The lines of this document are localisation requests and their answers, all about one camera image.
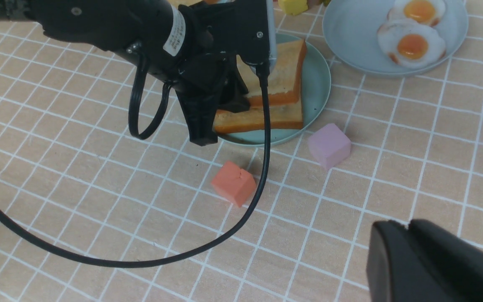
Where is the orange foam cube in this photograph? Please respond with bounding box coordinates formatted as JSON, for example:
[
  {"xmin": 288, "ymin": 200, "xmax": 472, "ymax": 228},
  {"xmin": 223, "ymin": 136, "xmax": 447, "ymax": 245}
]
[{"xmin": 211, "ymin": 161, "xmax": 257, "ymax": 208}]

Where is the black camera cable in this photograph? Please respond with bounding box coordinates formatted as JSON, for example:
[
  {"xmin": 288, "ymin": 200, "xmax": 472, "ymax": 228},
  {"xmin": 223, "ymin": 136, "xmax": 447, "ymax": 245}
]
[{"xmin": 0, "ymin": 63, "xmax": 272, "ymax": 269}]

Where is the teal centre plate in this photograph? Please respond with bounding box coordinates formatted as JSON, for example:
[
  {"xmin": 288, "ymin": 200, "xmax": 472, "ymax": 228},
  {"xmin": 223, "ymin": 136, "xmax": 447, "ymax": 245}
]
[{"xmin": 217, "ymin": 33, "xmax": 331, "ymax": 146}]

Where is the front right fried egg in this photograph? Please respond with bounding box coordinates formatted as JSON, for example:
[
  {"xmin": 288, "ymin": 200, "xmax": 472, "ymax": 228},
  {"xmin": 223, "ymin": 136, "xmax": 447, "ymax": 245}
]
[{"xmin": 377, "ymin": 19, "xmax": 447, "ymax": 69}]

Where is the grey-blue egg plate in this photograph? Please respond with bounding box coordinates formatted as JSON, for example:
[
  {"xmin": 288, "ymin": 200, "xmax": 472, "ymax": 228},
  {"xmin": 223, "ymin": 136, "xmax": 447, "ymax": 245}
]
[{"xmin": 322, "ymin": 0, "xmax": 468, "ymax": 78}]

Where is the pink foam cube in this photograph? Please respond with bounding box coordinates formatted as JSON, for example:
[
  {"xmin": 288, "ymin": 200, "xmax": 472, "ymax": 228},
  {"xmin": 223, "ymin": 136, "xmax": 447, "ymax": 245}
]
[{"xmin": 307, "ymin": 123, "xmax": 351, "ymax": 170}]

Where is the yellow foam cube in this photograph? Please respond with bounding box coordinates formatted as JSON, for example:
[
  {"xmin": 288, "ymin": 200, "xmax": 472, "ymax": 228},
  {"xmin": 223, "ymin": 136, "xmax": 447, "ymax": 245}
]
[{"xmin": 277, "ymin": 0, "xmax": 309, "ymax": 16}]

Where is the back fried egg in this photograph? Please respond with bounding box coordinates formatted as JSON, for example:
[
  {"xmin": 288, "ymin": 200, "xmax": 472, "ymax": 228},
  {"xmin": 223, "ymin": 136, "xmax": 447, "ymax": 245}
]
[{"xmin": 387, "ymin": 0, "xmax": 447, "ymax": 27}]

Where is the toast slice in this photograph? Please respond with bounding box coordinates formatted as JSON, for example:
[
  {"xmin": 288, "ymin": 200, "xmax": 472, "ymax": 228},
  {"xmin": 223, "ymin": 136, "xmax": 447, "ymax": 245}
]
[
  {"xmin": 213, "ymin": 101, "xmax": 304, "ymax": 134},
  {"xmin": 236, "ymin": 39, "xmax": 307, "ymax": 109}
]

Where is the fried egg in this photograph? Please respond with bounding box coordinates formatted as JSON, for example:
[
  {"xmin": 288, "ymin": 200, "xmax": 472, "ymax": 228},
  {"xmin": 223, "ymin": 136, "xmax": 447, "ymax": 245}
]
[
  {"xmin": 387, "ymin": 0, "xmax": 447, "ymax": 27},
  {"xmin": 377, "ymin": 19, "xmax": 447, "ymax": 69}
]

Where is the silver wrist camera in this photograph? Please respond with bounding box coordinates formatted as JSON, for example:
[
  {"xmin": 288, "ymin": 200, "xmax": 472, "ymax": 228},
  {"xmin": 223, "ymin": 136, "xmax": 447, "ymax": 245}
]
[{"xmin": 250, "ymin": 0, "xmax": 278, "ymax": 75}]

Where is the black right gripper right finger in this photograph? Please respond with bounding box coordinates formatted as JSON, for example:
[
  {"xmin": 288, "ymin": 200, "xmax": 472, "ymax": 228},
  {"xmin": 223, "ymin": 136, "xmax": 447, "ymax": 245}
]
[{"xmin": 408, "ymin": 219, "xmax": 483, "ymax": 302}]

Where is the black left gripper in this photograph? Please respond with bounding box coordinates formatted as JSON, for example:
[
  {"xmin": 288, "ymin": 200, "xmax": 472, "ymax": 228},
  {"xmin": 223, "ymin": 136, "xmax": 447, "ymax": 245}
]
[{"xmin": 158, "ymin": 0, "xmax": 269, "ymax": 146}]

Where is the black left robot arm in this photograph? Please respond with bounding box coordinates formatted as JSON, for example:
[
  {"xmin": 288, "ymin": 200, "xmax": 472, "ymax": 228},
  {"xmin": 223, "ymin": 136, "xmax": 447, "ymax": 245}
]
[{"xmin": 0, "ymin": 0, "xmax": 278, "ymax": 146}]

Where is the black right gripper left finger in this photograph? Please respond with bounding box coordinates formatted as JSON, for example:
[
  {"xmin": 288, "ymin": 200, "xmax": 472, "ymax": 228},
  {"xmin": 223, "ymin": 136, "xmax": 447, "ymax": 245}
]
[{"xmin": 366, "ymin": 221, "xmax": 448, "ymax": 302}]

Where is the short black looped cable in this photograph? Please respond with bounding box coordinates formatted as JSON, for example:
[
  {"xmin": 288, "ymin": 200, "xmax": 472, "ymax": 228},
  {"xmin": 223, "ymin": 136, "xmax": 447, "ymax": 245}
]
[{"xmin": 128, "ymin": 50, "xmax": 173, "ymax": 141}]

